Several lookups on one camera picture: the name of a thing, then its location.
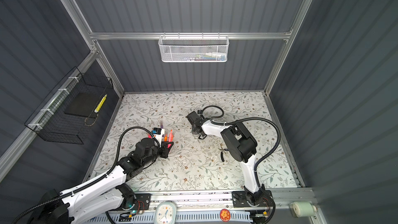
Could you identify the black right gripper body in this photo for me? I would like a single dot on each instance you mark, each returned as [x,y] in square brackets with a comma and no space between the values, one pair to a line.
[193,121]

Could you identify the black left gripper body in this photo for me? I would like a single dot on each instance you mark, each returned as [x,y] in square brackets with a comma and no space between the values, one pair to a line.
[165,149]

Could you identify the pink highlighter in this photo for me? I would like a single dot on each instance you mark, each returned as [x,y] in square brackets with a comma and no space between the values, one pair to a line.
[170,139]

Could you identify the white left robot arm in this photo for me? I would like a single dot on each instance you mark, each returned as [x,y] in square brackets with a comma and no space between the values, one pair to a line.
[106,192]

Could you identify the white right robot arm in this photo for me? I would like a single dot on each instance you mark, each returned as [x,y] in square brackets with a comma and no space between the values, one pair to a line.
[240,142]

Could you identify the black pliers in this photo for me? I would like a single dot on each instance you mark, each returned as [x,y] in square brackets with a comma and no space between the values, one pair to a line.
[222,154]

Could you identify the white analog clock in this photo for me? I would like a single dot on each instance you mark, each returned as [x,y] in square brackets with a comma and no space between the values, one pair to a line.
[165,213]

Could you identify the yellow highlighter in basket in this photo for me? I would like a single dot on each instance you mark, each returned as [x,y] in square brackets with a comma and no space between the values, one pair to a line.
[100,104]

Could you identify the black pad in basket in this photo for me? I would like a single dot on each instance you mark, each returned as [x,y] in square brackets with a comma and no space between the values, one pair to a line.
[83,105]

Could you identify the red round sticker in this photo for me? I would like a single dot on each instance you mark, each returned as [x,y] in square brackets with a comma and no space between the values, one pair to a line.
[225,215]

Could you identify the white tape roll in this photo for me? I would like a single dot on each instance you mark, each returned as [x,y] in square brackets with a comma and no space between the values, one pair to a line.
[303,209]

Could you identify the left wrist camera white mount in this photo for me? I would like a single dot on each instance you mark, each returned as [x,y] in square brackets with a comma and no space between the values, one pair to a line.
[159,134]

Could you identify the white wire basket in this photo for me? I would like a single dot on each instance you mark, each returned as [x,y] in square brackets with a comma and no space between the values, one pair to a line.
[194,50]

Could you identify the black wire basket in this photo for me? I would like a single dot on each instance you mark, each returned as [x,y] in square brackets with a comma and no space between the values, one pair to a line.
[52,125]

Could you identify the aluminium enclosure frame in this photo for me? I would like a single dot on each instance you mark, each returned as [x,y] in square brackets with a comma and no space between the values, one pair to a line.
[96,52]

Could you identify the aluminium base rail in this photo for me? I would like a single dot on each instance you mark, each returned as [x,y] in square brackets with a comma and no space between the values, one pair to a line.
[204,207]

